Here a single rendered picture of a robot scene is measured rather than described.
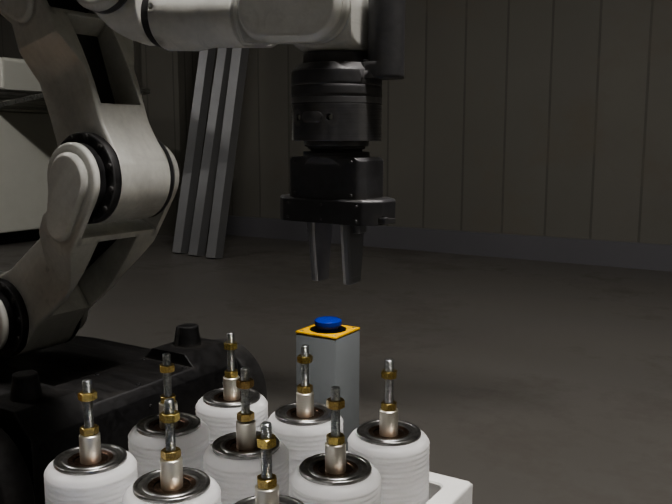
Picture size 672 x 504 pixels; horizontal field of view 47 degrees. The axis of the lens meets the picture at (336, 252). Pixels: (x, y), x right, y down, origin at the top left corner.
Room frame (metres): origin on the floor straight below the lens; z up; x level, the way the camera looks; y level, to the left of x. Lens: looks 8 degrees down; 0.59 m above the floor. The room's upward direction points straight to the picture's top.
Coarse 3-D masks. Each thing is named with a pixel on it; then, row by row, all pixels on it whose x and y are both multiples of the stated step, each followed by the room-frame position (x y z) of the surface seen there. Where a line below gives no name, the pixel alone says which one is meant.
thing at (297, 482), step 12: (372, 468) 0.76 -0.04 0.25; (300, 480) 0.74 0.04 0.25; (372, 480) 0.74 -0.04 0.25; (300, 492) 0.73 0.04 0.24; (312, 492) 0.72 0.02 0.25; (324, 492) 0.72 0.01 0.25; (336, 492) 0.72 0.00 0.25; (348, 492) 0.72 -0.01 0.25; (360, 492) 0.72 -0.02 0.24; (372, 492) 0.73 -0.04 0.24
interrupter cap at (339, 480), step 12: (312, 456) 0.78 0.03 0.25; (324, 456) 0.79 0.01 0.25; (348, 456) 0.79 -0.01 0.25; (360, 456) 0.78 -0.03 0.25; (300, 468) 0.75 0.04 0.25; (312, 468) 0.76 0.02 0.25; (324, 468) 0.76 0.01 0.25; (348, 468) 0.76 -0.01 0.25; (360, 468) 0.76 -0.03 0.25; (312, 480) 0.73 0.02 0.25; (324, 480) 0.73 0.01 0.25; (336, 480) 0.73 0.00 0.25; (348, 480) 0.73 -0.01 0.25; (360, 480) 0.73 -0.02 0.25
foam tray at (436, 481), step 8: (432, 472) 0.91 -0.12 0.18; (432, 480) 0.89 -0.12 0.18; (440, 480) 0.89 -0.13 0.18; (448, 480) 0.89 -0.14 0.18; (456, 480) 0.89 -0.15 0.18; (464, 480) 0.89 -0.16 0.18; (432, 488) 0.88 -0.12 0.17; (440, 488) 0.88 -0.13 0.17; (448, 488) 0.87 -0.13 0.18; (456, 488) 0.87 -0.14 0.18; (464, 488) 0.87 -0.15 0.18; (472, 488) 0.88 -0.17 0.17; (432, 496) 0.88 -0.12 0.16; (440, 496) 0.84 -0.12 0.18; (448, 496) 0.84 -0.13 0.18; (456, 496) 0.85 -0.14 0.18; (464, 496) 0.86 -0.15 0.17
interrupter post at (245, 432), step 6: (240, 426) 0.81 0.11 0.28; (246, 426) 0.81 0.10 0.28; (252, 426) 0.81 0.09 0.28; (240, 432) 0.81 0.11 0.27; (246, 432) 0.81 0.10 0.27; (252, 432) 0.81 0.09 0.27; (240, 438) 0.81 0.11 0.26; (246, 438) 0.81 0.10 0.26; (252, 438) 0.81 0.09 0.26; (240, 444) 0.81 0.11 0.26; (246, 444) 0.81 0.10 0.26; (252, 444) 0.81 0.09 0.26
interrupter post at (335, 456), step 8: (328, 448) 0.75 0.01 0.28; (336, 448) 0.75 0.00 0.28; (344, 448) 0.75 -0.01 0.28; (328, 456) 0.75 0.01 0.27; (336, 456) 0.75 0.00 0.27; (344, 456) 0.75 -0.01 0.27; (328, 464) 0.75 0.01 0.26; (336, 464) 0.75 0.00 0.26; (344, 464) 0.75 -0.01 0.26; (328, 472) 0.75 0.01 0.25; (336, 472) 0.75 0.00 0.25
